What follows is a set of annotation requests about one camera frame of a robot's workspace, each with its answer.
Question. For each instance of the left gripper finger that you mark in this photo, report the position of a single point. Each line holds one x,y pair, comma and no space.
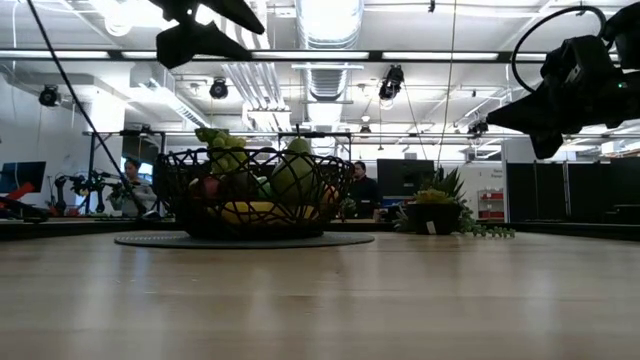
230,11
200,42

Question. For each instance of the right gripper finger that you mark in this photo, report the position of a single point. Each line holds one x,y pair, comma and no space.
525,111
525,125

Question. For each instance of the green grape bunch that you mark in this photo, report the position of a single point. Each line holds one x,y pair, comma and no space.
222,150

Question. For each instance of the green apple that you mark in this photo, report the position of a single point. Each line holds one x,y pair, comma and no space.
265,189

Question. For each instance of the green pear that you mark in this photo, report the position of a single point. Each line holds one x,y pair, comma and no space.
295,175

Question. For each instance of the yellow banana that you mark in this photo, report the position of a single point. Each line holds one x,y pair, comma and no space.
260,210

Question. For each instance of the orange mango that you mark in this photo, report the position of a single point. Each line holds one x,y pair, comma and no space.
330,196

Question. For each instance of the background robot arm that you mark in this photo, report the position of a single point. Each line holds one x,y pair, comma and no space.
82,187

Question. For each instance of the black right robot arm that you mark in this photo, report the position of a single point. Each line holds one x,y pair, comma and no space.
627,45

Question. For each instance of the black ceiling spotlight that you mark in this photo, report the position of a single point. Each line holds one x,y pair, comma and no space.
218,89
391,82
49,95
477,127

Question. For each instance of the black partition panel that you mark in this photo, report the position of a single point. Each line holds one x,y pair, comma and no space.
587,190
625,190
535,190

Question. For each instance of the shelf with red bins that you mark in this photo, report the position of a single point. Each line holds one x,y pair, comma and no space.
491,205

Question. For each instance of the potted succulent plant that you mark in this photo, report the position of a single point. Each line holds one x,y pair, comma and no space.
432,215

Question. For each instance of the large black screen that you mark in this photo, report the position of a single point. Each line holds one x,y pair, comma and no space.
405,177

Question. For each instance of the black overhead crossbar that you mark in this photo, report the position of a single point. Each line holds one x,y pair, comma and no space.
375,56

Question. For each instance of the person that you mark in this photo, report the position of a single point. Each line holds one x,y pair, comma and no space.
135,192
364,192

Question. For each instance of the round grey mat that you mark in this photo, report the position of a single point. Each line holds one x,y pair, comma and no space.
340,241

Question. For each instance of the computer monitor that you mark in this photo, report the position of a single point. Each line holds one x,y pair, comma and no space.
22,175

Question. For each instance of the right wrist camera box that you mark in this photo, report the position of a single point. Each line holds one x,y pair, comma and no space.
570,55

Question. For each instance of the silver ventilation duct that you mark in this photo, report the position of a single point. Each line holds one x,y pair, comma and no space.
327,30

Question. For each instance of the black aluminium table frame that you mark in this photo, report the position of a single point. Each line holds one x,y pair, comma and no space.
575,230

